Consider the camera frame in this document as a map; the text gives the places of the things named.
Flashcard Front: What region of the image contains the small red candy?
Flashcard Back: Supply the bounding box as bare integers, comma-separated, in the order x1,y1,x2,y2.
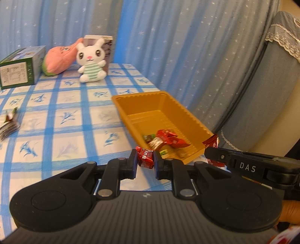
136,146,155,169

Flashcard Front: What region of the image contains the red patterned cloth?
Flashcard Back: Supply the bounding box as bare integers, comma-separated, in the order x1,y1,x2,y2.
267,226,300,244

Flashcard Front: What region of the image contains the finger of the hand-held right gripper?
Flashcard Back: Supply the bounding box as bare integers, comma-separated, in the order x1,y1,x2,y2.
204,147,236,167

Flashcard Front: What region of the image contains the pink green plush toy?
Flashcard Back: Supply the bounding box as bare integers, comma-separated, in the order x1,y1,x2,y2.
42,38,84,77

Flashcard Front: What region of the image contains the white brown cardboard box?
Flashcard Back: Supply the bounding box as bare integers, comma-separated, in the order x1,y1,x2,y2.
83,35,114,74

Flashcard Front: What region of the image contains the green clear candy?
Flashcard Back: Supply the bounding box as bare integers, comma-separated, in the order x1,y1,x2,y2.
142,133,169,156

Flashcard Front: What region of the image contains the red pillow snack packet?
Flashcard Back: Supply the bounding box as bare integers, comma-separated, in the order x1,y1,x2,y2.
155,129,191,149

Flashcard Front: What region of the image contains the large red snack packet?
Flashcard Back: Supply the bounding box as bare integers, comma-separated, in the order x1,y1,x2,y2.
202,134,226,167

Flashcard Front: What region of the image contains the blue star-print curtain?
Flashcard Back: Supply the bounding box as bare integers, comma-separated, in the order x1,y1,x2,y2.
0,0,284,134

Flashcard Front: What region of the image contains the clear black snack packet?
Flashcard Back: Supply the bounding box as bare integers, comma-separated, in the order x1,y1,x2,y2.
0,130,15,142
0,121,21,135

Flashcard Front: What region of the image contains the white rabbit plush toy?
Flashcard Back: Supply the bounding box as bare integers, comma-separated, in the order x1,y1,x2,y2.
75,38,108,82

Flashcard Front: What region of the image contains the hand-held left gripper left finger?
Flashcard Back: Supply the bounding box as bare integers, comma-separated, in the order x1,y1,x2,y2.
57,149,137,200

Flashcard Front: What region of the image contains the green cardboard box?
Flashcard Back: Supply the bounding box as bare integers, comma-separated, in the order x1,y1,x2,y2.
0,45,47,90

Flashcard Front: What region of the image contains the yellow plastic tray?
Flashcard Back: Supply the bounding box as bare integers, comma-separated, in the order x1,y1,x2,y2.
111,91,214,165

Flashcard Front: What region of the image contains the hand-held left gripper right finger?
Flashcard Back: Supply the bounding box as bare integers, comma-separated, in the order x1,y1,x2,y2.
154,150,237,201

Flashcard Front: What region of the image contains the grey lace-trimmed cover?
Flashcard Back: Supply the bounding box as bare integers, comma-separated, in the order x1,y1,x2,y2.
214,11,300,160

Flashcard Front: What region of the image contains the blue checked tablecloth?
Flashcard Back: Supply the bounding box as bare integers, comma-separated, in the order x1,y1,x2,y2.
0,63,195,235

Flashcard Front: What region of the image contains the person's right hand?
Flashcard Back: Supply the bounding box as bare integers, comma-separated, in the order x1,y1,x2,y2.
275,199,300,227

